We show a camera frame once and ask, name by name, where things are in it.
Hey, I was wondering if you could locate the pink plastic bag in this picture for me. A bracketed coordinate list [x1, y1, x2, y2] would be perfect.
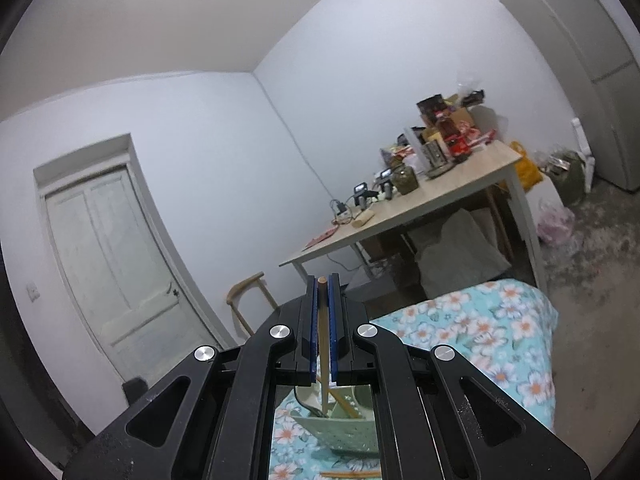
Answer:
[537, 200, 576, 246]

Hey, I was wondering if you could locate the green plastic utensil holder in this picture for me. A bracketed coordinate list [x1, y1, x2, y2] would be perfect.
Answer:
[290, 384, 377, 459]

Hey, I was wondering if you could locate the black printed box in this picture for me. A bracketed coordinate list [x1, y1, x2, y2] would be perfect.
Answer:
[417, 94, 446, 116]

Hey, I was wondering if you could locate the oil bottle with red label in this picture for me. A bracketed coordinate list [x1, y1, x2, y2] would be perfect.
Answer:
[435, 112, 471, 159]

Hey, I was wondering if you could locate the blue floral cloth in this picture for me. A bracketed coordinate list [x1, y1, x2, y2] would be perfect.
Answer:
[270, 280, 559, 480]

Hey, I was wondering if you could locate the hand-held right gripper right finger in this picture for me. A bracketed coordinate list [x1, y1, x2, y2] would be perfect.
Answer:
[329, 274, 594, 480]

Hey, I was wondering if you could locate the tan wooden chopstick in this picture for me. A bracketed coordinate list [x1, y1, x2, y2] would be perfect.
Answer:
[318, 276, 331, 419]

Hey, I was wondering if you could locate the black power adapter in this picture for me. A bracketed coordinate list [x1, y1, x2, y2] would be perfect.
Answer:
[330, 200, 356, 224]

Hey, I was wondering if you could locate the white sack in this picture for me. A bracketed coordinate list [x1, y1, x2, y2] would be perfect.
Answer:
[415, 208, 511, 299]

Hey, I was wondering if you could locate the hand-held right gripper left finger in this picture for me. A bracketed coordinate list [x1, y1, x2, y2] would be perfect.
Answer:
[61, 275, 320, 480]

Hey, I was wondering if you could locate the wooden chair with dark seat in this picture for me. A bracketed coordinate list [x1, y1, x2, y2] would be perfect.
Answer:
[227, 272, 279, 339]

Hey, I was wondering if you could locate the yellow plastic bag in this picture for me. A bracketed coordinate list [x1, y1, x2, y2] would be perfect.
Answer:
[510, 141, 544, 191]

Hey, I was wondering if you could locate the bunch of wooden chopsticks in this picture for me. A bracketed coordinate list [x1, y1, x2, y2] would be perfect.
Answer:
[320, 390, 381, 480]

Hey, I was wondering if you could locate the white door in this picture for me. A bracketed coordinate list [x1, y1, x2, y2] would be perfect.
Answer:
[34, 134, 237, 387]

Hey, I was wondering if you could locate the glass jar with green contents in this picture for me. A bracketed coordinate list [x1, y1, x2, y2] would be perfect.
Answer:
[392, 165, 419, 194]

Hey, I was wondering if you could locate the wall cable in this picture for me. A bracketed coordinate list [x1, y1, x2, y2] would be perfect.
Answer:
[254, 72, 342, 207]

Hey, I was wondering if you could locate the wooden desk with white legs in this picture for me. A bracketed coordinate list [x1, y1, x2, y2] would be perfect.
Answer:
[279, 140, 546, 297]

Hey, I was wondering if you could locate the white ceramic spoon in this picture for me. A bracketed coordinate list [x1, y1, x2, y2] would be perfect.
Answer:
[295, 386, 322, 414]

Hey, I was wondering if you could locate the silver refrigerator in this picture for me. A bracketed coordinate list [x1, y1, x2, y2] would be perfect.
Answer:
[500, 0, 640, 194]

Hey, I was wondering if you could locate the red paper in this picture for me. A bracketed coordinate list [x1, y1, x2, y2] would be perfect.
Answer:
[302, 227, 339, 251]

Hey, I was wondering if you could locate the olive green bag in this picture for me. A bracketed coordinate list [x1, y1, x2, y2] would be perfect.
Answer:
[547, 147, 586, 206]

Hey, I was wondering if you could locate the white leaning panel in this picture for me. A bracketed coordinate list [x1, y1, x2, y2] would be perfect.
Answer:
[571, 117, 596, 194]

